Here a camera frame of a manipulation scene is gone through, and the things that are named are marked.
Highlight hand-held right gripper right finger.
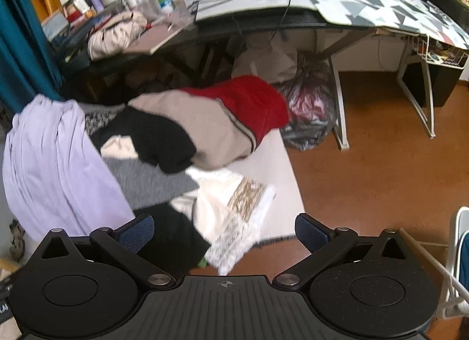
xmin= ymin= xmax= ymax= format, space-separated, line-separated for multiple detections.
xmin=274 ymin=213 xmax=416 ymax=291

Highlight black bin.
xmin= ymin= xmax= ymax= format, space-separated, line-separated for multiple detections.
xmin=401 ymin=62 xmax=460 ymax=108

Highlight lavender ribbed garment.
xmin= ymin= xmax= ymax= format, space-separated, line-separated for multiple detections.
xmin=2 ymin=94 xmax=136 ymax=240

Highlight dark plastic bag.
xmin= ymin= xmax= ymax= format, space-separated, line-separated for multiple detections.
xmin=276 ymin=54 xmax=338 ymax=152

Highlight red beige black sweater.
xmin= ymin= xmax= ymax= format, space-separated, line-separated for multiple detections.
xmin=90 ymin=74 xmax=290 ymax=176

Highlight grey knit cloth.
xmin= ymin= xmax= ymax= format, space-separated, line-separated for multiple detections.
xmin=84 ymin=105 xmax=200 ymax=209

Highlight leopard print cloth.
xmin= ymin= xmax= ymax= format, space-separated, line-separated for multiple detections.
xmin=7 ymin=219 xmax=26 ymax=264

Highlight black desk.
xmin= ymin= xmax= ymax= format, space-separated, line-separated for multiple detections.
xmin=55 ymin=0 xmax=378 ymax=106

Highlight black garment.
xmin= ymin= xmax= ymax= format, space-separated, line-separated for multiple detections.
xmin=135 ymin=203 xmax=214 ymax=275

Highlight white wire basket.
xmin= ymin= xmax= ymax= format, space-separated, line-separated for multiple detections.
xmin=405 ymin=30 xmax=469 ymax=69

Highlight white metal rack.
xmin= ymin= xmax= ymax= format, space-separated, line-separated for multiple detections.
xmin=399 ymin=206 xmax=469 ymax=320

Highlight small red box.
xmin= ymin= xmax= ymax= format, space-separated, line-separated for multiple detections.
xmin=66 ymin=3 xmax=85 ymax=22

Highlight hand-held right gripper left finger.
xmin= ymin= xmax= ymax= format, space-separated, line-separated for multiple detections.
xmin=37 ymin=214 xmax=176 ymax=291

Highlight beige bed sheet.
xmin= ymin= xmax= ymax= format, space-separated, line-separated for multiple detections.
xmin=234 ymin=129 xmax=305 ymax=245

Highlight teal curtain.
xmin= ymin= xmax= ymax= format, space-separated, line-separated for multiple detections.
xmin=0 ymin=0 xmax=64 ymax=106

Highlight pink board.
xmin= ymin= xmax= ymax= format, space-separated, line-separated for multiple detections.
xmin=123 ymin=19 xmax=186 ymax=55

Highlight beige cloth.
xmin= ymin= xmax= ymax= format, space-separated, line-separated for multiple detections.
xmin=88 ymin=10 xmax=147 ymax=61

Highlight white metal desk legs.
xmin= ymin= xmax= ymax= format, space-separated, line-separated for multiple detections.
xmin=328 ymin=28 xmax=436 ymax=151

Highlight long black box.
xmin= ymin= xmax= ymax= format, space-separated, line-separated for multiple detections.
xmin=429 ymin=0 xmax=469 ymax=27

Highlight white plastic bag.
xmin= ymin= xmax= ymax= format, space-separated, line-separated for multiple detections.
xmin=232 ymin=38 xmax=299 ymax=84

